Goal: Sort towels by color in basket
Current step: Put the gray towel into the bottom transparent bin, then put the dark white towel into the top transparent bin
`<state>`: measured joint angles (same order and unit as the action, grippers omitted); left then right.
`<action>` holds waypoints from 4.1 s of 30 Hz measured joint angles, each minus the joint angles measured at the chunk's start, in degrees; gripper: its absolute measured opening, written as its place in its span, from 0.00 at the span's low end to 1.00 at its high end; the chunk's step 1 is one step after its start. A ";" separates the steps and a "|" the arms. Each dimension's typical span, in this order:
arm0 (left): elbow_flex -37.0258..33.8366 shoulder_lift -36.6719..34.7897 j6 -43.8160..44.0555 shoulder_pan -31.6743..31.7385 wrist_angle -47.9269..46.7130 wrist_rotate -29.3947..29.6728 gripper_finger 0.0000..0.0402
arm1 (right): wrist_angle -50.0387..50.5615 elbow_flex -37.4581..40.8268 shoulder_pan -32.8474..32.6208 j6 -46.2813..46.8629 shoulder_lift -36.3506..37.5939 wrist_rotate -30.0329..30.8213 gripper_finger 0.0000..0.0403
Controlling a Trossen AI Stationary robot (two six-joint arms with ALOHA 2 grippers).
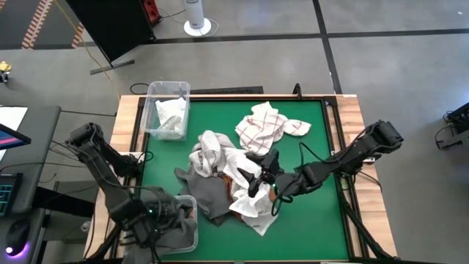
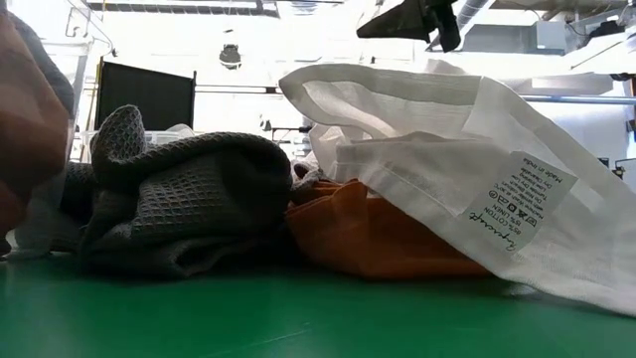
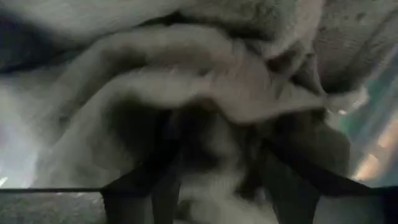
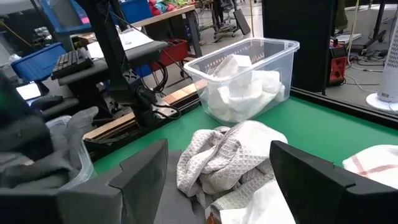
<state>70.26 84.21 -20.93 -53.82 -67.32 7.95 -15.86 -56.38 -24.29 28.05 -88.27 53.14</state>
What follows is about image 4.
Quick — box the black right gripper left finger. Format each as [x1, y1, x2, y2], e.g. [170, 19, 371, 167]
[0, 138, 170, 224]

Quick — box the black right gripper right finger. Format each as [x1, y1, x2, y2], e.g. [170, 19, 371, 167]
[269, 139, 398, 224]

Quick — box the dark grey plain towel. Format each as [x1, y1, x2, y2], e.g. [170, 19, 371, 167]
[0, 106, 100, 189]

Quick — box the white red-striped towel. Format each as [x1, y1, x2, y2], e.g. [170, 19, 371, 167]
[341, 144, 398, 190]

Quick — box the plain white towel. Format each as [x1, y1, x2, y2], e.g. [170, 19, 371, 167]
[217, 180, 296, 224]
[205, 54, 285, 123]

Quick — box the light grey waffle towel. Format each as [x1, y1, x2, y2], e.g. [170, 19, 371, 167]
[176, 120, 289, 215]

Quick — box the black computer mouse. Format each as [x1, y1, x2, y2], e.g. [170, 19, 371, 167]
[30, 95, 65, 110]

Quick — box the tilted computer monitor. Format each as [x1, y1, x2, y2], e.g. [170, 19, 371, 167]
[15, 81, 43, 102]

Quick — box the clear plastic bin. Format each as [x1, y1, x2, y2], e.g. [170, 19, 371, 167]
[183, 37, 301, 124]
[43, 114, 96, 190]

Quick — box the green table mat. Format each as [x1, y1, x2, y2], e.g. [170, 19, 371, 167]
[93, 95, 398, 175]

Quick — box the blue plastic crate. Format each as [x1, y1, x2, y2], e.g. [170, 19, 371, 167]
[119, 0, 153, 24]
[11, 42, 68, 82]

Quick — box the black computer keyboard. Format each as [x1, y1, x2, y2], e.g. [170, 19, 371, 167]
[51, 47, 93, 80]

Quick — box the red tool box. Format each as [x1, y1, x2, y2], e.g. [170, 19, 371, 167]
[328, 37, 348, 86]

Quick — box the grey computer desk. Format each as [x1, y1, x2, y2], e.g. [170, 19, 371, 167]
[40, 27, 169, 121]

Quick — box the red plastic crate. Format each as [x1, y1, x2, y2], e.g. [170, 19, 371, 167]
[151, 39, 190, 72]

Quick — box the white tower fan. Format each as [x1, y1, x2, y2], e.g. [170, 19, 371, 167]
[366, 18, 398, 114]

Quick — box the white paper sheet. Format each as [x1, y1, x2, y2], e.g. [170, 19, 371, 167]
[86, 28, 155, 58]

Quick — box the wooden workbench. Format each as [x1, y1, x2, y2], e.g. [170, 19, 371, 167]
[130, 4, 203, 58]

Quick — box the black partition panel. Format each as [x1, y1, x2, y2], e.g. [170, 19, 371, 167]
[262, 0, 338, 94]

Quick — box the black office chair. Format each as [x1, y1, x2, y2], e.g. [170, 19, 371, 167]
[213, 0, 251, 43]

